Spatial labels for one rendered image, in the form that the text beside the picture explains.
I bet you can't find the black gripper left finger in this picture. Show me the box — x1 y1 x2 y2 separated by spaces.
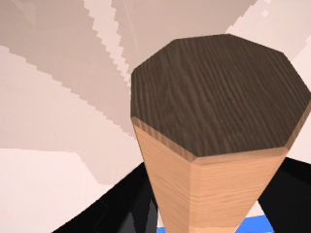
52 162 158 233

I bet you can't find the blue flat strip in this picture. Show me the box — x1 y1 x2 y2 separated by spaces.
156 215 275 233

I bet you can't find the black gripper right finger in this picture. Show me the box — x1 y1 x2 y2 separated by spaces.
258 156 311 233

